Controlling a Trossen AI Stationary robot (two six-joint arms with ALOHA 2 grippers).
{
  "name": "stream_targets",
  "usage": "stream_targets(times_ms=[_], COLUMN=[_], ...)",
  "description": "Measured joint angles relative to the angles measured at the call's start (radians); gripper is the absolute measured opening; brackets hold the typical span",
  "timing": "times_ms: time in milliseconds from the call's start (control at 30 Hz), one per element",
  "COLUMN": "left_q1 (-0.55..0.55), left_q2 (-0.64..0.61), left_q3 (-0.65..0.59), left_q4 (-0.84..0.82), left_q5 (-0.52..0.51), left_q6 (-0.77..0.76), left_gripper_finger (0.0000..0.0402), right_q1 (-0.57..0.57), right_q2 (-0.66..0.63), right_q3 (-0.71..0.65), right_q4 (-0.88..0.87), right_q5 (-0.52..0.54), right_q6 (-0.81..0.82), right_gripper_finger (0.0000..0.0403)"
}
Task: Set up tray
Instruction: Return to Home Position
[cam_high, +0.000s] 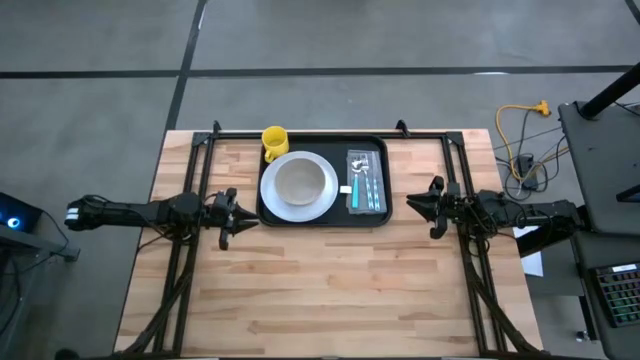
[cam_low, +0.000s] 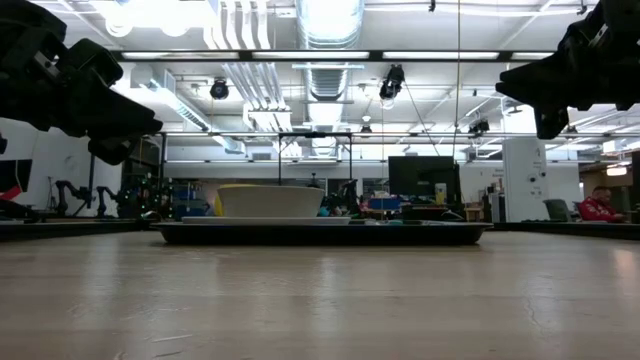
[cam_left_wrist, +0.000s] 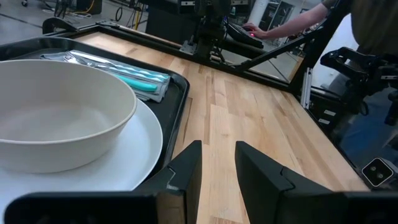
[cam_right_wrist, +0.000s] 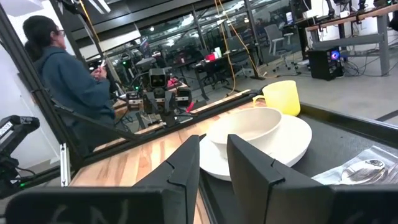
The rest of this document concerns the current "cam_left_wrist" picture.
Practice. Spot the person's hand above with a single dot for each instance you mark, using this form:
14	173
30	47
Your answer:
256	31

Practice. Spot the white round plate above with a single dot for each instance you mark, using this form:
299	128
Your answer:
133	155

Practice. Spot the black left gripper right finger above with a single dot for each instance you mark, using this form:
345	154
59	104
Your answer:
280	199

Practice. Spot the black serving tray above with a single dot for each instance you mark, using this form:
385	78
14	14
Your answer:
174	102

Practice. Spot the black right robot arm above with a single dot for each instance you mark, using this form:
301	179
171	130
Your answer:
211	28

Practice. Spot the person's forearm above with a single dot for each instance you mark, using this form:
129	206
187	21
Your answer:
295	23

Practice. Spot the black aluminium table frame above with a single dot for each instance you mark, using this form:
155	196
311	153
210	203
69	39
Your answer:
315	49

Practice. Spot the grey folded napkin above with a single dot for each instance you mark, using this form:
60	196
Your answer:
155	95

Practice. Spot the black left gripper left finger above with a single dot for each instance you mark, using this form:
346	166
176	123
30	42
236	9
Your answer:
93	208

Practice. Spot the black equipment cart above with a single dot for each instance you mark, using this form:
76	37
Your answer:
164	21

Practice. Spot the beige bowl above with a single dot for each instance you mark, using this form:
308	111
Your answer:
62	149

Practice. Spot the small white table camera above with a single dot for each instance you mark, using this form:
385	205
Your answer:
377	171

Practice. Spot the person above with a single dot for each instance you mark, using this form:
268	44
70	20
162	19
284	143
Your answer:
376	25

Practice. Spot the black keyboard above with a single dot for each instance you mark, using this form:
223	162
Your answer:
239	35

